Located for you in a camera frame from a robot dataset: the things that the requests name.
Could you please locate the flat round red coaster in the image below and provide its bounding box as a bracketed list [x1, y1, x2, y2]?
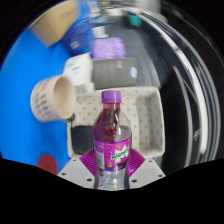
[36, 153, 60, 176]

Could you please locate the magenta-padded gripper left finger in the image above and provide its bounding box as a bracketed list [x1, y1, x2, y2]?
[57, 148, 100, 190]

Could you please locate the clear bottle with purple label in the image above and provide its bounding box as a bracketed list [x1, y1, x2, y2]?
[92, 89, 132, 191]

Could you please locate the beige printed mug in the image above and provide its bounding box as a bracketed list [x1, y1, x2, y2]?
[30, 74, 77, 123]

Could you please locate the small white box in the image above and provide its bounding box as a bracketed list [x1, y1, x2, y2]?
[63, 52, 94, 86]

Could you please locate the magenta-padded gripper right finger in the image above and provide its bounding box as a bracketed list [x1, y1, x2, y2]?
[125, 148, 166, 190]

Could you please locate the purple bag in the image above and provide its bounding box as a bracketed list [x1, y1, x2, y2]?
[91, 37, 127, 61]

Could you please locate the teal device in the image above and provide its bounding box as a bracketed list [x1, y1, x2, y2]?
[128, 13, 144, 28]

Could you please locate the beige dotted fabric storage basket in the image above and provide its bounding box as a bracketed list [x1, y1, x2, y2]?
[66, 86, 166, 160]

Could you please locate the dark grey flat box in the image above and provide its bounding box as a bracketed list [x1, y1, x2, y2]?
[92, 57, 138, 90]

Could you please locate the brown cardboard box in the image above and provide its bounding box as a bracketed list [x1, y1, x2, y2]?
[29, 0, 80, 47]

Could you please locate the black workbench shelf unit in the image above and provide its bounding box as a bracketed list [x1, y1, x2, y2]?
[133, 3, 224, 174]

